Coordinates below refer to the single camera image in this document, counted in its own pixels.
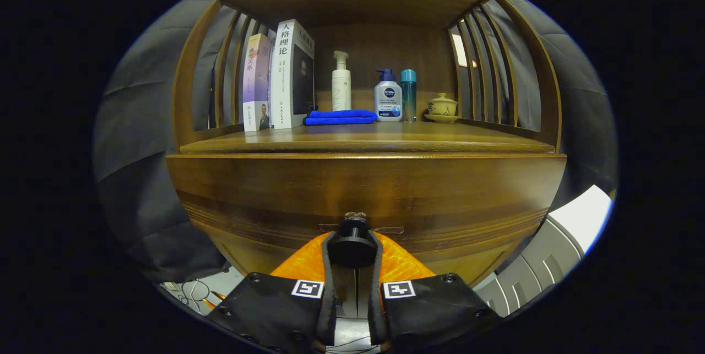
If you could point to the white grey appliance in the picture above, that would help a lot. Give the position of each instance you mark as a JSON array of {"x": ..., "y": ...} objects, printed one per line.
[{"x": 551, "y": 255}]

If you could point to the teal glass bottle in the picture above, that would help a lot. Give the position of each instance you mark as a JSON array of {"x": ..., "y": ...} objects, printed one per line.
[{"x": 408, "y": 95}]

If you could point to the wooden countertop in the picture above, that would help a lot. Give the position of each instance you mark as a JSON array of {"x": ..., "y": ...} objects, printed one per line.
[{"x": 385, "y": 136}]

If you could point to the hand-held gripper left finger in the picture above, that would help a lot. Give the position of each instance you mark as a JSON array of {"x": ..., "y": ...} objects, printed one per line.
[{"x": 329, "y": 310}]

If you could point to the wooden drawer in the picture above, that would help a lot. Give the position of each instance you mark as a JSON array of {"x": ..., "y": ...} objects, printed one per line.
[{"x": 275, "y": 194}]

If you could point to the yellow lidded teacup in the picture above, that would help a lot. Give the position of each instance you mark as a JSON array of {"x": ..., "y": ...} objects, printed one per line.
[{"x": 442, "y": 106}]

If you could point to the white bottle blue pump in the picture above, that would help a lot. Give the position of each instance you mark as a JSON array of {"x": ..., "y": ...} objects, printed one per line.
[{"x": 388, "y": 106}]

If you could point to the thick white book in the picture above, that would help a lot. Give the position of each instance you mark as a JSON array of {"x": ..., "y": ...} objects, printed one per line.
[{"x": 283, "y": 90}]

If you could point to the black drawer knob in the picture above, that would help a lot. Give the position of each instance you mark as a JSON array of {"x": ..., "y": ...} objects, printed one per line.
[{"x": 352, "y": 249}]

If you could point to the blue folded cloth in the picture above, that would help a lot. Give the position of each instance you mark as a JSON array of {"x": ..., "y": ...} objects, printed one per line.
[{"x": 341, "y": 117}]

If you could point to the purple book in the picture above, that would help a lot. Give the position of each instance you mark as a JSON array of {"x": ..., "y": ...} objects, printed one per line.
[{"x": 256, "y": 84}]

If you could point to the yellow saucer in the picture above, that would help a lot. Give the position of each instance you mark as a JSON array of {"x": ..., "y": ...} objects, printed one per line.
[{"x": 440, "y": 119}]

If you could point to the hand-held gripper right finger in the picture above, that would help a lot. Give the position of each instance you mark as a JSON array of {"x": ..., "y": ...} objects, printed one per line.
[{"x": 376, "y": 310}]

